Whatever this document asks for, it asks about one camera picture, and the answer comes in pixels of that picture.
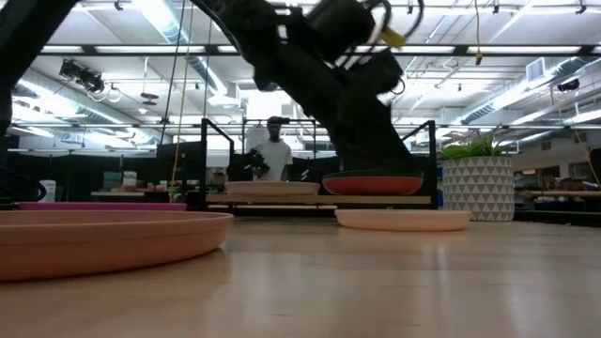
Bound succulent in white patterned pot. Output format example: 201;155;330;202
439;126;516;223

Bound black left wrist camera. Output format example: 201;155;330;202
300;0;379;65

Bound wooden workbench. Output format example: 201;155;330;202
515;189;601;212

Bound cream plate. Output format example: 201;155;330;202
334;208;472;233

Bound black device held by person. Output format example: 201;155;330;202
242;148;271;180

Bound magenta plate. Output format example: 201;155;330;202
13;201;188;212

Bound orange plate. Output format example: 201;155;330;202
321;175;424;196

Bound person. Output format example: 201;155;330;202
253;115;295;183

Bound silver ceiling duct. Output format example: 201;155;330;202
135;0;241;109

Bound white container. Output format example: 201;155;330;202
39;179;57;204

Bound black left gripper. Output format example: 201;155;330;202
323;54;417;172

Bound black metal shelf bracket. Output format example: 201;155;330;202
200;117;236;211
401;119;439;210

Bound black ceiling-hung device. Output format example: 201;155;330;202
58;59;105;94

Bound hanging cable with connector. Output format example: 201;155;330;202
472;0;485;66

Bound grey plate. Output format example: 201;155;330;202
223;180;321;196

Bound tan brown plate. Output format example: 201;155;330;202
0;209;235;283

